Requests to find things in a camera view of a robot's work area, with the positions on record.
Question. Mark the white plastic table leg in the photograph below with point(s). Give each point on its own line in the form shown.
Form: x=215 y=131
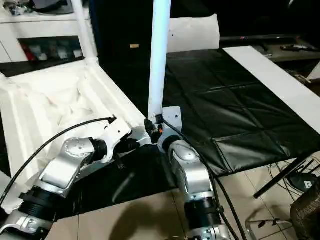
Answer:
x=5 y=185
x=85 y=30
x=160 y=60

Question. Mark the white plastic table top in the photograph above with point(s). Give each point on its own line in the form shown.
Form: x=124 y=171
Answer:
x=50 y=105

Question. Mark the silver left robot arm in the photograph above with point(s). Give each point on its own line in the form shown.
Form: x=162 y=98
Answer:
x=65 y=170

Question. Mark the black work mat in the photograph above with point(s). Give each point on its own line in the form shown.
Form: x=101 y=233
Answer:
x=225 y=105

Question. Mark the small tan label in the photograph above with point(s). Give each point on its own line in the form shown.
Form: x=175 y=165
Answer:
x=134 y=46

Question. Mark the white plastic bag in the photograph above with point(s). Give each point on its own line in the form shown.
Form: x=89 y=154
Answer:
x=195 y=32

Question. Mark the white flat board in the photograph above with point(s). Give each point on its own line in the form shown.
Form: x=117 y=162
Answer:
x=275 y=85

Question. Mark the black stand bar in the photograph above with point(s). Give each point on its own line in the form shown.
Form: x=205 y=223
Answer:
x=285 y=177

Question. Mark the white cabinet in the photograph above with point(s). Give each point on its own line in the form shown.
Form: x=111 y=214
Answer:
x=20 y=30

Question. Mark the grey bag on cabinet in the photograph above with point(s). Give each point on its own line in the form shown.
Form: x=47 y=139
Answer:
x=52 y=5

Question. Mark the grey clutter pile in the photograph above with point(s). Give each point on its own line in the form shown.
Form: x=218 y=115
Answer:
x=15 y=7

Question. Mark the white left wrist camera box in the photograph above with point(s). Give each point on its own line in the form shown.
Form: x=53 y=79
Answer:
x=116 y=135

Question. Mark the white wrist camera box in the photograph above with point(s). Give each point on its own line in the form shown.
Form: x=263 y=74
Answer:
x=171 y=120
x=116 y=135

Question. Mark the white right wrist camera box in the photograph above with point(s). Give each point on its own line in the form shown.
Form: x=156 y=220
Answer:
x=171 y=120

